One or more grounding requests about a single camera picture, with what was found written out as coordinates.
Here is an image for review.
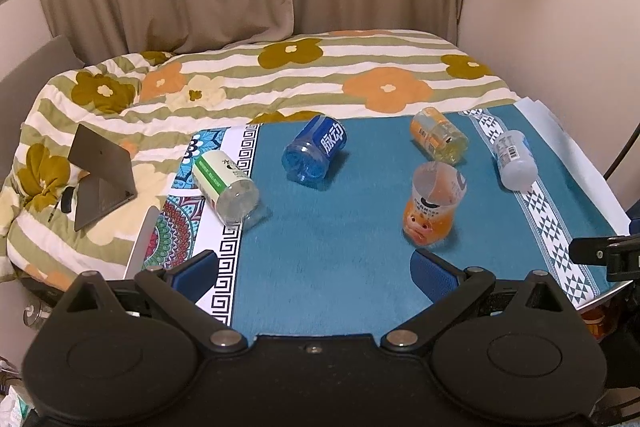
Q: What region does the grey cushion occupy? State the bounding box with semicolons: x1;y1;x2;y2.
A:
0;35;86;180

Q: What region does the green label clear bottle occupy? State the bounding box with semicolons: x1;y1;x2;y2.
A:
191;150;260;227

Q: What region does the dark grey tablet on stand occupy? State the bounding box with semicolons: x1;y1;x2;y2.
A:
67;123;138;233

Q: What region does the yellow orange label bottle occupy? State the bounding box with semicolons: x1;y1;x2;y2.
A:
411;107;469;165

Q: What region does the blue plastic bottle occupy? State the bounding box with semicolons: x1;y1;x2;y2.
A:
281;114;347;185

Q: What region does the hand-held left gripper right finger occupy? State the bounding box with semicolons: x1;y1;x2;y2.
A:
381;249;582;354

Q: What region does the teal patterned table mat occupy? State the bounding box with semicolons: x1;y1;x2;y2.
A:
142;104;618;339

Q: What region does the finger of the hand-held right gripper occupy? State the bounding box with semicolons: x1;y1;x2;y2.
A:
569;234;640;284

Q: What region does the orange pig label bottle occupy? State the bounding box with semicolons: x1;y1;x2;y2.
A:
403;161;468;248

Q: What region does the black cable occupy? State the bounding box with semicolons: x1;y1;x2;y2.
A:
602;119;640;180

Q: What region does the floral striped blanket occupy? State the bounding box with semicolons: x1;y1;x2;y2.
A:
0;29;518;283

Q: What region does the orange container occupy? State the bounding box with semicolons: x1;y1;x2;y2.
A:
580;302;613;342

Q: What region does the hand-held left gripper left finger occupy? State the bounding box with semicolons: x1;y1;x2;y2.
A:
49;251;249;355

